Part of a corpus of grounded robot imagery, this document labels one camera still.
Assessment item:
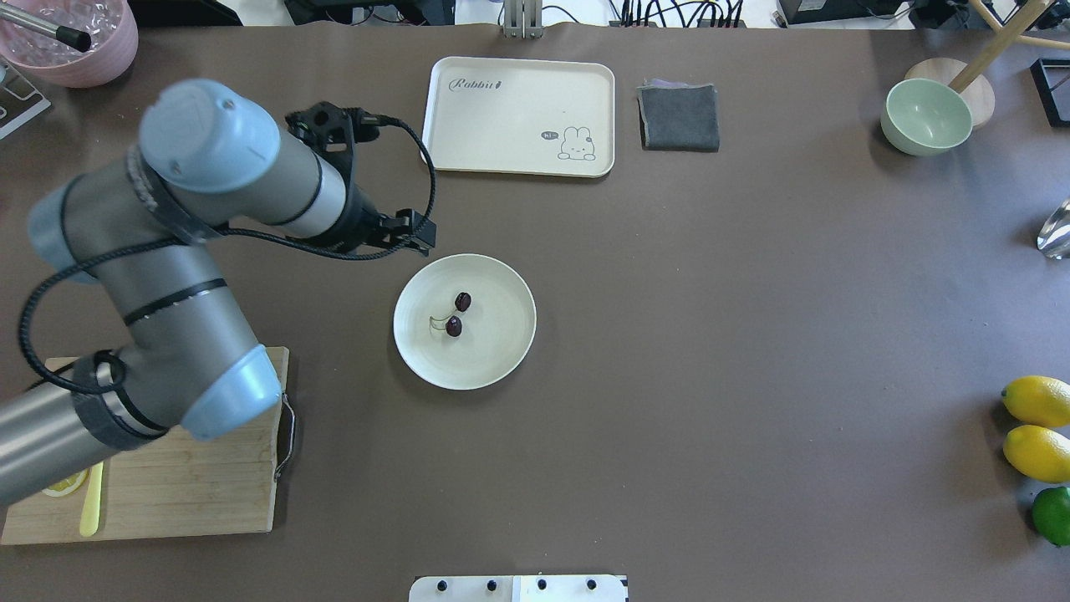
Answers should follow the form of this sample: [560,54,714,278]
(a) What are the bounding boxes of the wooden cup stand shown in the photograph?
[904,1,1067,130]

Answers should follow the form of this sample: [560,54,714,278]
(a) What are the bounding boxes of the cream round plate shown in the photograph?
[393,254,538,391]

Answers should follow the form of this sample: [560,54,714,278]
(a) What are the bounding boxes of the cream rabbit tray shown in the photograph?
[423,56,616,177]

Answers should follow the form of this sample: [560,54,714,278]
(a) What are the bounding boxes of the grey folded cloth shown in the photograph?
[637,79,720,153]

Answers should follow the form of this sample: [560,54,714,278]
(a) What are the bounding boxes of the yellow lemon middle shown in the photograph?
[1002,426,1069,484]

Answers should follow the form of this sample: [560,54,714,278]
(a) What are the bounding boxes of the wooden cutting board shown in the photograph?
[3,399,297,546]

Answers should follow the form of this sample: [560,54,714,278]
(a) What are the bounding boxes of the mint green bowl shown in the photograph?
[880,79,973,157]

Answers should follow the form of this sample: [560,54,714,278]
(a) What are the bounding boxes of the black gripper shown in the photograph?
[284,102,438,257]

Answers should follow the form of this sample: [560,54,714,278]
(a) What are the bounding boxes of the lower lemon slice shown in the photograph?
[41,469,90,497]

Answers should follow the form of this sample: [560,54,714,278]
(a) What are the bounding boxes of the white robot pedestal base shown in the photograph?
[408,573,629,601]

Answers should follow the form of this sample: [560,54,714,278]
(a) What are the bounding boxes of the yellow plastic knife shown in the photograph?
[78,462,104,538]

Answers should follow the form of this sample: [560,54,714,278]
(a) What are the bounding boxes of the yellow lemon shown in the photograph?
[1002,375,1069,428]
[1002,426,1069,484]

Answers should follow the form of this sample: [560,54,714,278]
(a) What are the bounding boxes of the green lime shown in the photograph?
[1031,487,1069,546]

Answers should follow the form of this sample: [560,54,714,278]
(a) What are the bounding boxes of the yellow lemon outer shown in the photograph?
[1002,375,1069,428]

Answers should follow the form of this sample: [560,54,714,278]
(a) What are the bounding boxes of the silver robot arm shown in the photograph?
[1,79,435,506]

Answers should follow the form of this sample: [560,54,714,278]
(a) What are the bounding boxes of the pink bowl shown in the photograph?
[1,1,139,89]

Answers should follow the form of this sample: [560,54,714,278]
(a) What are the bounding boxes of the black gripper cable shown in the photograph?
[18,117,437,395]

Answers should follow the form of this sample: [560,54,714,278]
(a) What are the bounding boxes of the metal scoop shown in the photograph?
[1036,197,1070,260]

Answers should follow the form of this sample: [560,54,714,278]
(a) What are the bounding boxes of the aluminium frame post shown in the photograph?
[501,0,545,38]

